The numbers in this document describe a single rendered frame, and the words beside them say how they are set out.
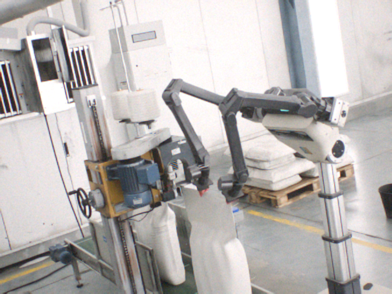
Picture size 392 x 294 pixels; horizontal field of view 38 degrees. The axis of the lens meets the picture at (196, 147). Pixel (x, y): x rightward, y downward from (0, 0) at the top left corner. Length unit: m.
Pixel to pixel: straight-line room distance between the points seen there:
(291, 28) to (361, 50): 1.69
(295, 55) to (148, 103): 6.27
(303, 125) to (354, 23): 7.44
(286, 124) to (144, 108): 0.75
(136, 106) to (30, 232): 3.17
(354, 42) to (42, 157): 6.13
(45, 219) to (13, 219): 0.32
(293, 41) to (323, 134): 6.27
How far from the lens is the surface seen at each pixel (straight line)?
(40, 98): 5.40
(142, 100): 3.01
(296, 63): 9.14
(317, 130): 2.88
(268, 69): 8.89
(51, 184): 5.94
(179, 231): 4.28
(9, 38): 5.44
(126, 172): 3.01
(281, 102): 2.58
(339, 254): 3.30
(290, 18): 9.11
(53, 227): 6.03
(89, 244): 4.93
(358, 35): 10.28
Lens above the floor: 1.94
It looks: 11 degrees down
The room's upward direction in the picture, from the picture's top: 11 degrees counter-clockwise
